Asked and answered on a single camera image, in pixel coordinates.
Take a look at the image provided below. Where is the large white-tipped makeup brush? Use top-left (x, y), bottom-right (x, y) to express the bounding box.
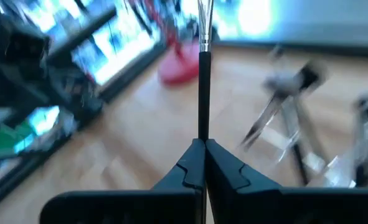
top-left (197, 0), bottom-right (215, 142)

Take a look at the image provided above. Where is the round-tipped black makeup brush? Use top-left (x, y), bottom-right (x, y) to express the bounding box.
top-left (278, 93), bottom-right (312, 187)

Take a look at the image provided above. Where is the black shelving unit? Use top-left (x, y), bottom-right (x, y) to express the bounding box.
top-left (0, 39), bottom-right (169, 215)

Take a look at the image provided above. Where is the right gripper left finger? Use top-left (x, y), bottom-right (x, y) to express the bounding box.
top-left (153, 138), bottom-right (206, 224)

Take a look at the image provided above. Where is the red desk lamp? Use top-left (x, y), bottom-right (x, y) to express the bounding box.
top-left (133, 0), bottom-right (205, 86)

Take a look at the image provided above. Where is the clear acrylic brush organizer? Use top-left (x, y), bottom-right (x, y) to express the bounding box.
top-left (258, 124), bottom-right (368, 190)

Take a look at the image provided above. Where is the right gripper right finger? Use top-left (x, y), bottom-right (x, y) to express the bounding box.
top-left (205, 138), bottom-right (281, 224)

